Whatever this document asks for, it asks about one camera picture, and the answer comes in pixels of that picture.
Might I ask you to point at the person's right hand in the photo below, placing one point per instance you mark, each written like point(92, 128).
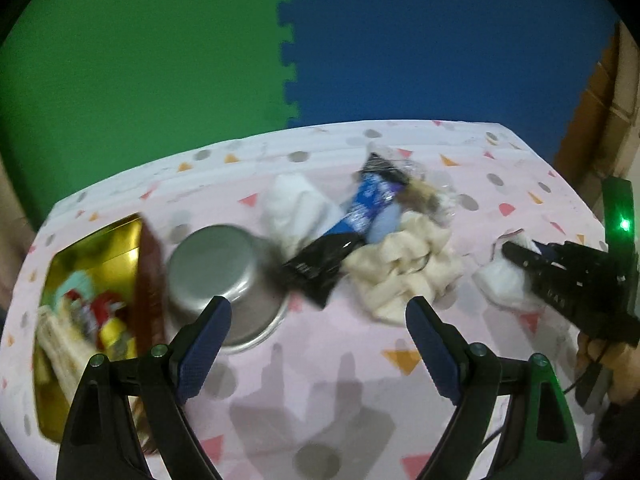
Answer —
point(622, 375)

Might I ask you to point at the yellow small pet shoe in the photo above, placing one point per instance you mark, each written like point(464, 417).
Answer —
point(112, 335)

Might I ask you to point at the red scrunchie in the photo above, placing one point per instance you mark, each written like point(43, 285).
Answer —
point(100, 305)

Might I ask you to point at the cardboard box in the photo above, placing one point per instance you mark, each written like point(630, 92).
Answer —
point(610, 110)

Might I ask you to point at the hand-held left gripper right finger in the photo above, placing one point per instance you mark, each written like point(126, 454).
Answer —
point(435, 355)

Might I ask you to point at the white sock with red stripes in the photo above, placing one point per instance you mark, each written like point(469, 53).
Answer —
point(505, 280)

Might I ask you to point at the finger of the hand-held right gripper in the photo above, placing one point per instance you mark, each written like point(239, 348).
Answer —
point(555, 252)
point(525, 257)

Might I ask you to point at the green foam mat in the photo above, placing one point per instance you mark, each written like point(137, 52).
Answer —
point(140, 60)

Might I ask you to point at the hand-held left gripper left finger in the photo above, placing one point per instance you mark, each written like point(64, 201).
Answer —
point(200, 355)

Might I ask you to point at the blue and black snack packet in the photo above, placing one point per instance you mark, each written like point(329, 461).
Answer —
point(360, 210)

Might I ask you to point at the white fluffy sock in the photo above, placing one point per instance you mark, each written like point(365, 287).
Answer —
point(295, 205)

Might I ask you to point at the green fluffy pompom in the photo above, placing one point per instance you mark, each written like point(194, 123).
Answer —
point(80, 285)

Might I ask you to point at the blue foam mat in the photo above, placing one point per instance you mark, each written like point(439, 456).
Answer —
point(440, 45)

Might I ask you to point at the gold tin box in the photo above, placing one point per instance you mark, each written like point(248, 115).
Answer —
point(145, 280)

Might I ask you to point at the stainless steel bowl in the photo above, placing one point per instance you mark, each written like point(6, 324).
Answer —
point(220, 275)

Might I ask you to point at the cream scrunchie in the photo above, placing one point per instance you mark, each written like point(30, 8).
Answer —
point(400, 265)

